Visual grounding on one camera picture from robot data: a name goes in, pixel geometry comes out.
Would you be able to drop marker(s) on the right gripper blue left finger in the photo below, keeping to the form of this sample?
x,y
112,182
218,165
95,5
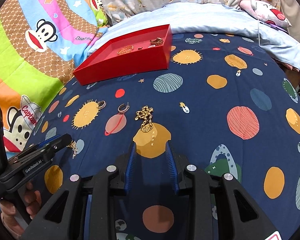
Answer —
x,y
130,167

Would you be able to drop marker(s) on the left human hand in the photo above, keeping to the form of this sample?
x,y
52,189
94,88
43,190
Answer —
x,y
8,210

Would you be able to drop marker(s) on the colourful monkey cartoon quilt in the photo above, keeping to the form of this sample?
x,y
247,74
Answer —
x,y
41,44

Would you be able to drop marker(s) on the red jewelry tray box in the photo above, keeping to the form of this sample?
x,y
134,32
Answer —
x,y
105,64

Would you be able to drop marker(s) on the gold chain cuff bangle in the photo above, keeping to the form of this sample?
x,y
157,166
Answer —
x,y
125,50

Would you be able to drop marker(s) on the light blue blanket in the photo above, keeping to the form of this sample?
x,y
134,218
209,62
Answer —
x,y
210,18

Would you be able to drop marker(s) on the navy planet print bedsheet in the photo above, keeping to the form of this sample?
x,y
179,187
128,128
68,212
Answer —
x,y
223,102

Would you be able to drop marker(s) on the gold hoop earring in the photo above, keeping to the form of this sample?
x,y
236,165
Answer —
x,y
123,108

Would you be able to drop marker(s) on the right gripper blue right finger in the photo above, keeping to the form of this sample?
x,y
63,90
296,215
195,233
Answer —
x,y
173,172

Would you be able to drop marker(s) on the pink cartoon pillow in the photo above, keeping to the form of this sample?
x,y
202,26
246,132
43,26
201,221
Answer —
x,y
265,12

